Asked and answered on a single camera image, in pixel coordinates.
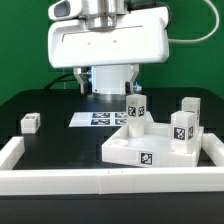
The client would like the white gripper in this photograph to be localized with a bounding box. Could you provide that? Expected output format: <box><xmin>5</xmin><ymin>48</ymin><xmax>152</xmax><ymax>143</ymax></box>
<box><xmin>48</xmin><ymin>7</ymin><xmax>169</xmax><ymax>95</ymax></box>

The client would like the white marker base plate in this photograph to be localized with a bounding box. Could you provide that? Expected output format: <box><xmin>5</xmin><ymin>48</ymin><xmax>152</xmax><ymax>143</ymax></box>
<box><xmin>68</xmin><ymin>111</ymin><xmax>156</xmax><ymax>128</ymax></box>

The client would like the white square tabletop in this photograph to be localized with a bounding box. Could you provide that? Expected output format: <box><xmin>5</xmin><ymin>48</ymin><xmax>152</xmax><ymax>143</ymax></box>
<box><xmin>102</xmin><ymin>122</ymin><xmax>204</xmax><ymax>168</ymax></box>

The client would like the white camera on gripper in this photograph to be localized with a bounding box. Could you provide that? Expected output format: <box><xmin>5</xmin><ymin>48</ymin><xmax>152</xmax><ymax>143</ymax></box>
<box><xmin>48</xmin><ymin>0</ymin><xmax>82</xmax><ymax>21</ymax></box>

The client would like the black cable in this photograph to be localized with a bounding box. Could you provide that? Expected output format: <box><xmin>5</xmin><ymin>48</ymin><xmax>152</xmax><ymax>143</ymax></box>
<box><xmin>43</xmin><ymin>73</ymin><xmax>78</xmax><ymax>90</ymax></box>

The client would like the white U-shaped obstacle fence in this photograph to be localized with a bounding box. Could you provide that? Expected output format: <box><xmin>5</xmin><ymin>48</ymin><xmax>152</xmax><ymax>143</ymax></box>
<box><xmin>0</xmin><ymin>137</ymin><xmax>224</xmax><ymax>196</ymax></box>

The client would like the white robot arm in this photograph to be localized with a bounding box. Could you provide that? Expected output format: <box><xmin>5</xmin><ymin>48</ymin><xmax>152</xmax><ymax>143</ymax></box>
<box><xmin>48</xmin><ymin>0</ymin><xmax>171</xmax><ymax>99</ymax></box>

